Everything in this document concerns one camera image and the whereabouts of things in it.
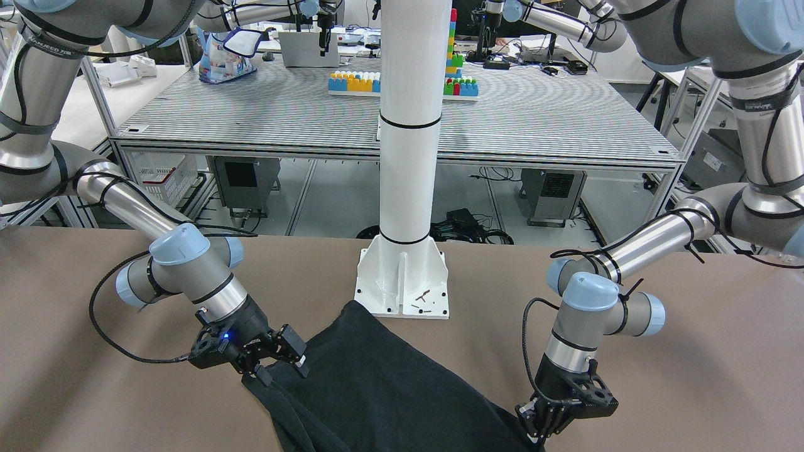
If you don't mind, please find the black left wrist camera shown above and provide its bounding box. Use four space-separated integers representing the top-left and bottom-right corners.
568 372 619 419

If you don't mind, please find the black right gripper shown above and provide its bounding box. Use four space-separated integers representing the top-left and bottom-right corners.
217 296 309 388

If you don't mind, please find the black printed t-shirt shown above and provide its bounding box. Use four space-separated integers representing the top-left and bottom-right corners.
245 301 535 451

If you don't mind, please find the colourful toy block stack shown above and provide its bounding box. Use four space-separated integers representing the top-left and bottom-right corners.
327 1 481 103

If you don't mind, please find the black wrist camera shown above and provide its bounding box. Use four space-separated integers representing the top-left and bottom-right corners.
188 326 244 374
568 372 619 419

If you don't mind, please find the blue printed plastic bag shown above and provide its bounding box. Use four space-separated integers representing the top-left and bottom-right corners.
196 28 262 85

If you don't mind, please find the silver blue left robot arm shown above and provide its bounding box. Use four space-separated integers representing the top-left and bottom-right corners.
516 1 802 451

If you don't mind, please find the white plastic crate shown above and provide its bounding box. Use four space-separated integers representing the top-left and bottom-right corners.
131 152 198 207

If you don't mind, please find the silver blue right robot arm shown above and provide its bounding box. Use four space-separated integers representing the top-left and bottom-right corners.
2 1 309 384

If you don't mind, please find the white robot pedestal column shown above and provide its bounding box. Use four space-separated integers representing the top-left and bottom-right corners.
352 0 450 320

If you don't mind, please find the striped metal work table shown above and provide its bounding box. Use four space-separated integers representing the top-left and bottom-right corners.
113 61 682 250

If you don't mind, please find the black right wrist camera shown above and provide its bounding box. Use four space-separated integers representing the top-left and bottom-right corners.
188 326 244 374

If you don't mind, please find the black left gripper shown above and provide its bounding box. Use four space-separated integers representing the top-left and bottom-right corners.
515 355 597 443

